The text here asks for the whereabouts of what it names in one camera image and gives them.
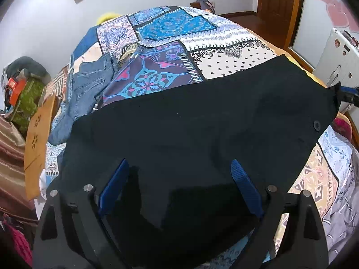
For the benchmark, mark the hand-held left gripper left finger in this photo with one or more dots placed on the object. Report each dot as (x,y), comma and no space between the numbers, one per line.
(112,185)

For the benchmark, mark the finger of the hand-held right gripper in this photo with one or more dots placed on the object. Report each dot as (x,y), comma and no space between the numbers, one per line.
(347,93)

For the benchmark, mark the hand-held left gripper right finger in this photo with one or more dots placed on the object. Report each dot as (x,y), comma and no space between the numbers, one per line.
(246,186)

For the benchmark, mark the black pants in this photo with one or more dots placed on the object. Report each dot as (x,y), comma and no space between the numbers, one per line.
(196,123)

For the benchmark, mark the magenta cloth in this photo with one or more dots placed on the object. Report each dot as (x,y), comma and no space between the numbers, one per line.
(342,126)

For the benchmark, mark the white cloth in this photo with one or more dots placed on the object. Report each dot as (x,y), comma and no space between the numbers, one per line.
(46,183)

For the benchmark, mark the grey printed quilt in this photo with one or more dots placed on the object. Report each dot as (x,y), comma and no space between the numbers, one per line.
(342,196)

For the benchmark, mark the blue jeans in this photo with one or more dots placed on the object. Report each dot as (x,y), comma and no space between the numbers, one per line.
(84,89)

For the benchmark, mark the brown striped cloth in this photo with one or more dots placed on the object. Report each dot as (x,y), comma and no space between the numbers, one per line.
(12,168)

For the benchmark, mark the pink cloth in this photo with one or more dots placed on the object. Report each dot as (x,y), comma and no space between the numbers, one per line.
(16,243)

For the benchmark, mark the brown wooden door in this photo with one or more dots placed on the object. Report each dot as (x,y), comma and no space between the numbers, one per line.
(276,2)

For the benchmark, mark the green patterned cloth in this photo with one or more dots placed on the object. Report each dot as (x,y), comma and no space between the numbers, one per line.
(26,103)

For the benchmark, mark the orange box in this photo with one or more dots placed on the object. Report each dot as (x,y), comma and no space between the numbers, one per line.
(16,88)

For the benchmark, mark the grey fuzzy cloth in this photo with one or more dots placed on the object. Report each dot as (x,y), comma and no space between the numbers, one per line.
(28,64)

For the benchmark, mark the yellow plush object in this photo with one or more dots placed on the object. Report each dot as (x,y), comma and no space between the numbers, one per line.
(108,16)

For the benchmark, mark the patchwork printed blanket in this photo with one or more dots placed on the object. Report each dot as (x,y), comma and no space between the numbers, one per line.
(174,28)

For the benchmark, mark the dark bag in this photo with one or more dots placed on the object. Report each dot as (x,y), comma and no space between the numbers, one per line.
(203,5)

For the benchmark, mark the pink wall sticker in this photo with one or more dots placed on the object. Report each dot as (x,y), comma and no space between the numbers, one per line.
(336,8)

